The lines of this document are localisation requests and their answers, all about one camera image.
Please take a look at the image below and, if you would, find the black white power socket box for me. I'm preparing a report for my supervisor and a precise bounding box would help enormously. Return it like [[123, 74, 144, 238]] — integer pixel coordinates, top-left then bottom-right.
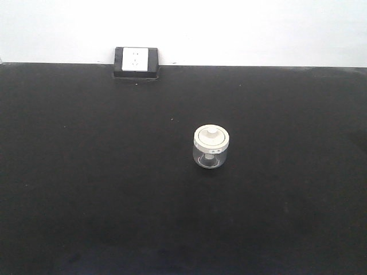
[[113, 47, 160, 78]]

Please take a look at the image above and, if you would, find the glass jar with beige lid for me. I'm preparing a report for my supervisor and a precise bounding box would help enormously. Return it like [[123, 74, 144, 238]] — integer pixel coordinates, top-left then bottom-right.
[[193, 124, 230, 169]]

